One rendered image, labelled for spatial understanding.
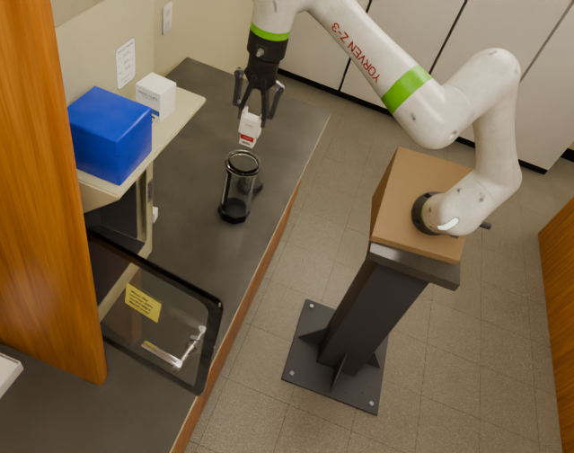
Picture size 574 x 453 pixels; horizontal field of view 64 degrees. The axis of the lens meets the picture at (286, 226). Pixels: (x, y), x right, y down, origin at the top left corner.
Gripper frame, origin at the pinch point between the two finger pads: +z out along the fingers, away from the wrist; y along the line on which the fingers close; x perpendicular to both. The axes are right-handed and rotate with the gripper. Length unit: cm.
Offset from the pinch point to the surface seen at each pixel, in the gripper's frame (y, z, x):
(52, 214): -9, -22, -66
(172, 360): 10, 9, -65
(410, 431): 104, 130, -1
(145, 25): -15.1, -32.8, -29.1
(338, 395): 67, 129, 1
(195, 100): -5.0, -20.8, -27.9
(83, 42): -15, -37, -46
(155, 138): -5.6, -20.8, -42.5
